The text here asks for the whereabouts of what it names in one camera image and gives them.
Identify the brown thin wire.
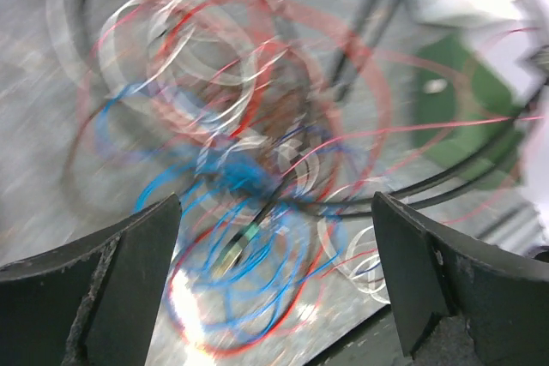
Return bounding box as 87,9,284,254
239,78,327,170

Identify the black ethernet cable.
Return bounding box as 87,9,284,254
76,0,541,217

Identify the white thin wire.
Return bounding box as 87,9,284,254
45,0,387,303

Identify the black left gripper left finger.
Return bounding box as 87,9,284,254
1,195,182,365

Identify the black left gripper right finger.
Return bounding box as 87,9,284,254
371,192,548,365

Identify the dark blue thin wire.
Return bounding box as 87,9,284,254
205,123,370,195

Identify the black cable teal connector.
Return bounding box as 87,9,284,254
212,197,275,279

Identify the green plastic tray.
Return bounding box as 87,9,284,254
413,35,519,169

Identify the thin red wire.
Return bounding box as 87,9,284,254
63,0,395,358

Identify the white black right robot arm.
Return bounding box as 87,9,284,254
406,0,548,257

